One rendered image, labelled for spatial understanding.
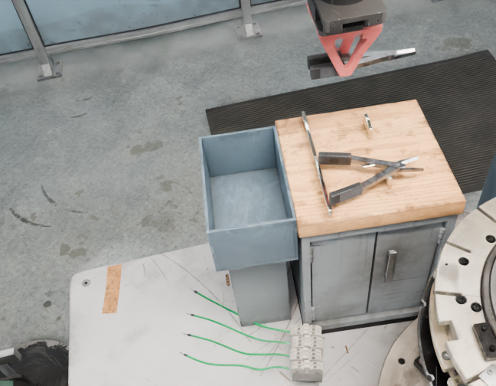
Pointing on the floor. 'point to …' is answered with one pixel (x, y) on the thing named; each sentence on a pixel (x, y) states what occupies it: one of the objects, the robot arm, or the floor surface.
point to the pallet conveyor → (8, 363)
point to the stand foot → (40, 362)
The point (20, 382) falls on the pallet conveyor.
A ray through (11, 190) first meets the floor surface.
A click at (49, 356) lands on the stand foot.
